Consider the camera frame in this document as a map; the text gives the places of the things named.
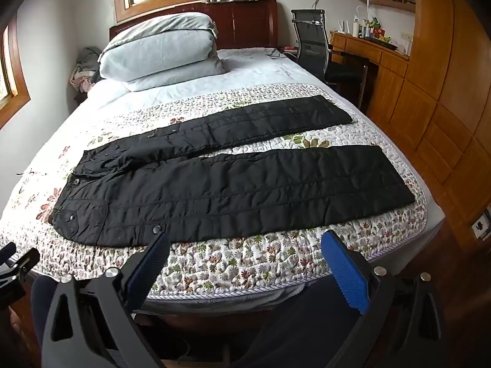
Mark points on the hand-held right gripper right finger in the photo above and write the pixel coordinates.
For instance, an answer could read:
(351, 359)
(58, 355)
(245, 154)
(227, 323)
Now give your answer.
(345, 272)

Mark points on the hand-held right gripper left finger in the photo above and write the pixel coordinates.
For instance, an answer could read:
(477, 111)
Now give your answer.
(153, 262)

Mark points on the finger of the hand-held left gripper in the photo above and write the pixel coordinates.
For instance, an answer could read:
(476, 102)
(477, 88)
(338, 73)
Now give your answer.
(7, 250)
(23, 262)

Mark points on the black quilted pants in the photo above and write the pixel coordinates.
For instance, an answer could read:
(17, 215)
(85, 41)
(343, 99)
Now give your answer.
(230, 199)

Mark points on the person's right leg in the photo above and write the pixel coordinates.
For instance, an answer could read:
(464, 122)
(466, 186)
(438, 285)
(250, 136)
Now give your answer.
(307, 333)

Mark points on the floral quilted bedspread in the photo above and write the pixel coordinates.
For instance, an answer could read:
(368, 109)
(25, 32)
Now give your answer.
(249, 268)

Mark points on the wooden framed side window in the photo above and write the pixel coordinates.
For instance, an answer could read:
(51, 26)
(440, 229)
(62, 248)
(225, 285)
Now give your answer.
(9, 80)

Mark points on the pile of clothes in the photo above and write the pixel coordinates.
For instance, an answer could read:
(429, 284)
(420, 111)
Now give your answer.
(85, 69)

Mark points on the wooden desk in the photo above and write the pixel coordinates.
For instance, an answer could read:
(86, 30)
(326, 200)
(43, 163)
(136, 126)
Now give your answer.
(387, 73)

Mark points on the stacked grey pillows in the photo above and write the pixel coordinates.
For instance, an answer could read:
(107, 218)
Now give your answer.
(161, 53)

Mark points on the wooden wardrobe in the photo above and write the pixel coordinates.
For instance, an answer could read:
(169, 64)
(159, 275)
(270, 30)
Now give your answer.
(452, 84)

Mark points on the light blue bed sheet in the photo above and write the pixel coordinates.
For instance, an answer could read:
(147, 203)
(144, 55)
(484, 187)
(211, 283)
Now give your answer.
(261, 69)

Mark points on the black mesh office chair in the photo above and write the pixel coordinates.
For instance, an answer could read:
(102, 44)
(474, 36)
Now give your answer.
(312, 42)

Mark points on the white router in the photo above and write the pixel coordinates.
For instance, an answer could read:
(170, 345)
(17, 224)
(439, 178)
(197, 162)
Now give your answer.
(345, 28)

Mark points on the white bottle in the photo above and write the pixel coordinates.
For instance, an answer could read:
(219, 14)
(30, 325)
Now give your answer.
(356, 28)

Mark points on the dark wooden bed headboard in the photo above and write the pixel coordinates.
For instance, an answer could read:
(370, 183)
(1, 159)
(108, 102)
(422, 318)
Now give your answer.
(245, 23)

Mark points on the wall power outlet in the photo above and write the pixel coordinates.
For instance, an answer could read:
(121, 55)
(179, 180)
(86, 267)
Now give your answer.
(479, 227)

